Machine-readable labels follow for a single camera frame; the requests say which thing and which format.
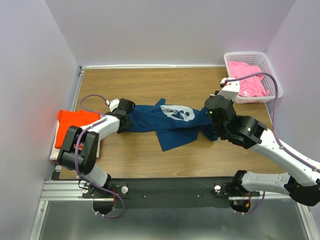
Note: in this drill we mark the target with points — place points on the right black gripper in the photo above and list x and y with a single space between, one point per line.
226 98

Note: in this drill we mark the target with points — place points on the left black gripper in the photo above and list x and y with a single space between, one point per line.
129 125

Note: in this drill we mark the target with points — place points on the navy blue printed t-shirt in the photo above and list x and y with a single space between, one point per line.
174 125

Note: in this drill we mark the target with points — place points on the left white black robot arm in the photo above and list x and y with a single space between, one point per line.
80 145

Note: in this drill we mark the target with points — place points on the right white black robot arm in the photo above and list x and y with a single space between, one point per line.
301 181

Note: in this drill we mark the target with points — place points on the pink t-shirt in basket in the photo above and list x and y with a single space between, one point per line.
249 87

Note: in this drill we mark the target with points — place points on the orange folded t-shirt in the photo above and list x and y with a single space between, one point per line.
67 119

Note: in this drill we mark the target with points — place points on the white plastic laundry basket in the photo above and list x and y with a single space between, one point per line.
261 60

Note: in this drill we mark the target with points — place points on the white folded t-shirt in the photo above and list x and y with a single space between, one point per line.
55 151

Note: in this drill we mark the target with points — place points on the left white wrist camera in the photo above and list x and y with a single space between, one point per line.
113 104

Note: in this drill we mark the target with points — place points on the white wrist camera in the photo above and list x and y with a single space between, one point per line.
113 104
230 88

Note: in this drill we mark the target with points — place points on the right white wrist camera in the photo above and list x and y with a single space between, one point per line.
230 88

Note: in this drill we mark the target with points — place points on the black mounting base plate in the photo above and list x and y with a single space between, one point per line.
166 193

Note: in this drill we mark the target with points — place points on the aluminium extrusion rail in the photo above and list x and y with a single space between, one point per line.
66 190

